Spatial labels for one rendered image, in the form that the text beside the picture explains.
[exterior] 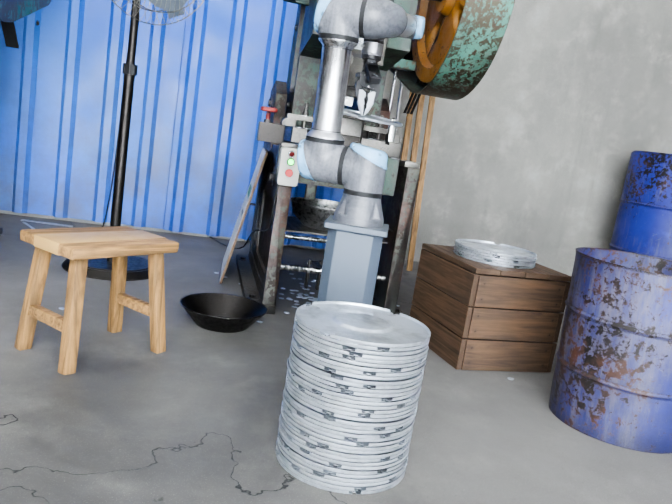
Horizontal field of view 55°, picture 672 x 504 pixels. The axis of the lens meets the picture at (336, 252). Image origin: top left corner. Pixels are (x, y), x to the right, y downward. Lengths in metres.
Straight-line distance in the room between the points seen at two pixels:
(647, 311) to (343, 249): 0.82
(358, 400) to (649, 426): 0.91
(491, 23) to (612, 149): 2.24
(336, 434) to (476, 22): 1.66
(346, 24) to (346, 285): 0.74
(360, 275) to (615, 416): 0.79
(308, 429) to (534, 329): 1.16
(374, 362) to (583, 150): 3.40
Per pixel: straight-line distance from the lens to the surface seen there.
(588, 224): 4.60
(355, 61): 2.67
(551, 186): 4.42
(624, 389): 1.90
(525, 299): 2.27
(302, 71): 2.89
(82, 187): 3.88
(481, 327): 2.21
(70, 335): 1.79
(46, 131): 3.90
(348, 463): 1.35
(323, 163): 1.91
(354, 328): 1.34
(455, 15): 2.80
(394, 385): 1.33
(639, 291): 1.84
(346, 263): 1.89
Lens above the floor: 0.70
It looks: 10 degrees down
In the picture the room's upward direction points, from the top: 9 degrees clockwise
